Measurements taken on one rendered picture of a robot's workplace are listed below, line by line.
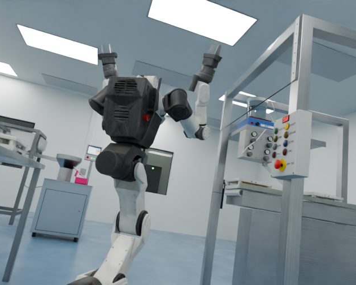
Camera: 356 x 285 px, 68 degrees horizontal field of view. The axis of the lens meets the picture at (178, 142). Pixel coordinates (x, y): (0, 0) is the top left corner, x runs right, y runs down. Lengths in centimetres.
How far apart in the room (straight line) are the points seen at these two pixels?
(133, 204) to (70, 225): 254
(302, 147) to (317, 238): 117
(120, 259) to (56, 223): 255
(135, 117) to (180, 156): 578
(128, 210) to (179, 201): 548
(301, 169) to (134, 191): 82
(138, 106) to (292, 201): 79
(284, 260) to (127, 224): 81
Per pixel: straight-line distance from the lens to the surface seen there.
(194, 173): 709
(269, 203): 192
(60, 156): 417
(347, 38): 162
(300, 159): 109
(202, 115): 157
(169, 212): 690
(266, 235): 197
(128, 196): 147
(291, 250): 120
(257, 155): 187
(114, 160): 120
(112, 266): 149
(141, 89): 128
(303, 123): 113
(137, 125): 126
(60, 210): 396
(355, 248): 238
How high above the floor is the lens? 73
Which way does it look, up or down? 13 degrees up
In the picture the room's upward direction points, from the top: 10 degrees clockwise
